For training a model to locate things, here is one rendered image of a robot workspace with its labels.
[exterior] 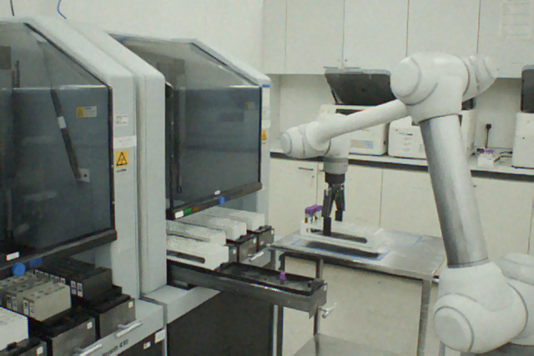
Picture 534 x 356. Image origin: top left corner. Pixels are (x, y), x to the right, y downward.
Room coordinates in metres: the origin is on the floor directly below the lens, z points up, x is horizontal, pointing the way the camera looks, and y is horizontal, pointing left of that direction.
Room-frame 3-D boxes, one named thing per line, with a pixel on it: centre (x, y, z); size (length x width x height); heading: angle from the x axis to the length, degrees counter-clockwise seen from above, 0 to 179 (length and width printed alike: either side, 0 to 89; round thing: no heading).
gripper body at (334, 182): (1.85, -0.26, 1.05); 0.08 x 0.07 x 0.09; 149
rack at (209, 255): (1.70, 0.27, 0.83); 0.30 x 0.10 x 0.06; 62
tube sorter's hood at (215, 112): (2.02, 0.38, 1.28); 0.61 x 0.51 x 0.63; 152
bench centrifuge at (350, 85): (4.10, -0.77, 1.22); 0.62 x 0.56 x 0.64; 150
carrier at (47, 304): (1.22, 0.54, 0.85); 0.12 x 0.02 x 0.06; 152
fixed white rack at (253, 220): (2.16, 0.15, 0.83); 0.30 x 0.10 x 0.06; 62
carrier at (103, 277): (1.35, 0.47, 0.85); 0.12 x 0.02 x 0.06; 152
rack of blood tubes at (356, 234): (1.83, -0.29, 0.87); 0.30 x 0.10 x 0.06; 59
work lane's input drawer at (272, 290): (1.62, 0.11, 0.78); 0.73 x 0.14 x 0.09; 62
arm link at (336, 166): (1.85, -0.26, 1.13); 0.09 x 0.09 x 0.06
